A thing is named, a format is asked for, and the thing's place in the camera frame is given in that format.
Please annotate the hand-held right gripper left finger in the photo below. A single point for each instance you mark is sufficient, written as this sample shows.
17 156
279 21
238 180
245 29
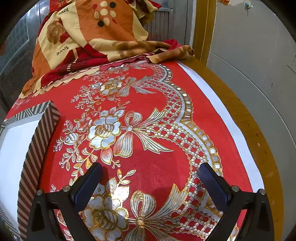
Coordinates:
89 186

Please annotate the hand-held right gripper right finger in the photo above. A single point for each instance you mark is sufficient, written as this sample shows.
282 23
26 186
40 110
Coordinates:
212 184

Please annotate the striped box with white lining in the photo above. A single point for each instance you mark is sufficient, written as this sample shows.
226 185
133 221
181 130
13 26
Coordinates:
34 148

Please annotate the red embroidered floral tablecloth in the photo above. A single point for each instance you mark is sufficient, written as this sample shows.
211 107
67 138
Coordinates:
161 173

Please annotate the white table underlay cloth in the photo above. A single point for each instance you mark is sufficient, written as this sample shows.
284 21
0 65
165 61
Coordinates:
222 104

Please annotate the orange red printed blanket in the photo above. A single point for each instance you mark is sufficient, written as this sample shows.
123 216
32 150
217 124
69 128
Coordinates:
92 30

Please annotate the yellow wooden door frame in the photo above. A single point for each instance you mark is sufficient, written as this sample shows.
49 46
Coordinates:
203 30

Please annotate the white blue wall hook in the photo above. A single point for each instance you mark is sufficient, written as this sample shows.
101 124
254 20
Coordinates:
247 5

